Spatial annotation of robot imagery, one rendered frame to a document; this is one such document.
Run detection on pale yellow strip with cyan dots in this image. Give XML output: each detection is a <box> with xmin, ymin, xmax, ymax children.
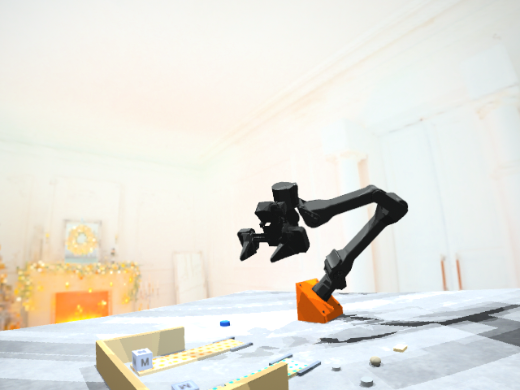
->
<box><xmin>288</xmin><ymin>358</ymin><xmax>308</xmax><ymax>379</ymax></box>

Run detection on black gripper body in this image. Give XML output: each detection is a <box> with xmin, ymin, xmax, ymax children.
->
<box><xmin>237</xmin><ymin>216</ymin><xmax>310</xmax><ymax>253</ymax></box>

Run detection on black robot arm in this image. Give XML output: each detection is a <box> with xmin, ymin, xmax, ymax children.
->
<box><xmin>254</xmin><ymin>181</ymin><xmax>408</xmax><ymax>302</ymax></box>

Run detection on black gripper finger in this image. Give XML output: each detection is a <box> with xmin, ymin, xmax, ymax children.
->
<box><xmin>270</xmin><ymin>232</ymin><xmax>300</xmax><ymax>263</ymax></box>
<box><xmin>239</xmin><ymin>233</ymin><xmax>257</xmax><ymax>262</ymax></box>

